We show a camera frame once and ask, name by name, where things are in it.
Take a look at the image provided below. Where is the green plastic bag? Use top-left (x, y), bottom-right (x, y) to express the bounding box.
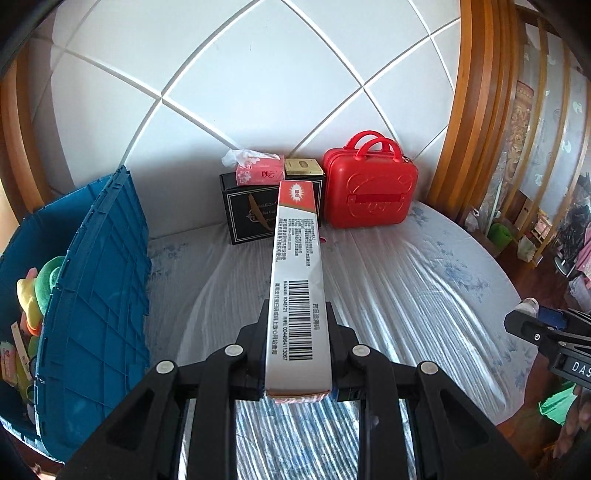
top-left (538, 385), bottom-right (578, 425)

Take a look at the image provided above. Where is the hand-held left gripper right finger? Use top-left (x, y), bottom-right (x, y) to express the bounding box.
top-left (325, 301), bottom-right (539, 480)

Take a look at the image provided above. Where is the person's right hand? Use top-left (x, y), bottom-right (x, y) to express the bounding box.
top-left (558, 385), bottom-right (591, 460)

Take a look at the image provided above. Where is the yellow and green plush toy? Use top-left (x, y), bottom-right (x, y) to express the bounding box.
top-left (16, 256), bottom-right (65, 337)

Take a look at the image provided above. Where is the small white and red box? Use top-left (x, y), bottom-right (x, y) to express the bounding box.
top-left (10, 322), bottom-right (34, 384)

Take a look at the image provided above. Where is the wooden headboard pillar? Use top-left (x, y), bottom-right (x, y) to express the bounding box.
top-left (0, 46), bottom-right (51, 222)
top-left (427, 0), bottom-right (527, 222)

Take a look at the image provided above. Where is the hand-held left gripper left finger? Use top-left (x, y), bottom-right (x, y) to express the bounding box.
top-left (55, 300), bottom-right (271, 480)

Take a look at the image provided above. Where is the gold flat box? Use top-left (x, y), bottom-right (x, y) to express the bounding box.
top-left (284, 158), bottom-right (324, 178)

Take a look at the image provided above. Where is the pile of clothes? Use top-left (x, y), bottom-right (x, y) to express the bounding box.
top-left (551, 198), bottom-right (591, 287)

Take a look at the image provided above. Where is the black cardboard box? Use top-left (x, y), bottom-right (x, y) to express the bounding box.
top-left (219, 172), bottom-right (324, 245)

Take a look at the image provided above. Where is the red hard-shell suitcase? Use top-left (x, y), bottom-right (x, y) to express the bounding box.
top-left (322, 130), bottom-right (419, 229)

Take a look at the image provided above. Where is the white pocket tissue packet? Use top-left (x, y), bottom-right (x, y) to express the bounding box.
top-left (0, 342), bottom-right (18, 384)

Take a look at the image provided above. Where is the white padded headboard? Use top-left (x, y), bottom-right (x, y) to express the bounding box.
top-left (28, 0), bottom-right (467, 232)

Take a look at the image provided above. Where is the pale green bag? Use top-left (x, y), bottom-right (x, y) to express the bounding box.
top-left (516, 235), bottom-right (539, 266)

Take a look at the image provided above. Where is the blue plastic crate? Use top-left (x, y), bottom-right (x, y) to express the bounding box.
top-left (0, 166), bottom-right (153, 462)

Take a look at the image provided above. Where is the bed with blue floral sheet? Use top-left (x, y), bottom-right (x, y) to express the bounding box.
top-left (145, 198), bottom-right (525, 480)

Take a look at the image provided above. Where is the green bin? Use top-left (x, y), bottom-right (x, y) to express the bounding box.
top-left (488, 222), bottom-right (515, 247)

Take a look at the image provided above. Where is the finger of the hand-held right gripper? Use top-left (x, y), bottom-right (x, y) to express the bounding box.
top-left (536, 307), bottom-right (591, 332)
top-left (503, 311), bottom-right (591, 358)

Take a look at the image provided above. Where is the pink tissue pack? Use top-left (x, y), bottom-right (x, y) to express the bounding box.
top-left (222, 148), bottom-right (286, 186)

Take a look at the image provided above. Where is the long white toothpaste box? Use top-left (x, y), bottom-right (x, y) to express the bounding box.
top-left (264, 181), bottom-right (334, 406)

